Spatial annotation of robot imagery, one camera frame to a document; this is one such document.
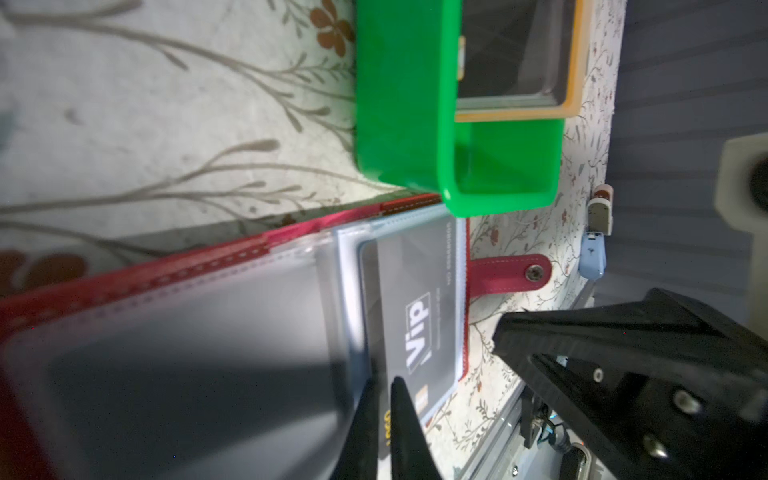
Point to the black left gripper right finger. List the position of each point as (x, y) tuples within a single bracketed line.
[(410, 454)]

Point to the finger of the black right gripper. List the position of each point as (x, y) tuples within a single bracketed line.
[(666, 387)]

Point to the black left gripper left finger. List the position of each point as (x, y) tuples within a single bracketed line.
[(358, 458)]

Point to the red card holder wallet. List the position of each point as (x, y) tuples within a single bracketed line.
[(242, 361)]

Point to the stack of cards in tray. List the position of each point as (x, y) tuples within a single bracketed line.
[(522, 60)]

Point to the green card tray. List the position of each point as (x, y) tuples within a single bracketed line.
[(407, 134)]

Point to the small objects at table edge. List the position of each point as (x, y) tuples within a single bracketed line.
[(593, 257)]

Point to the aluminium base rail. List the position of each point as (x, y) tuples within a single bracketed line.
[(503, 452)]

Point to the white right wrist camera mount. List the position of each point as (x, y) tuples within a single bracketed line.
[(741, 200)]

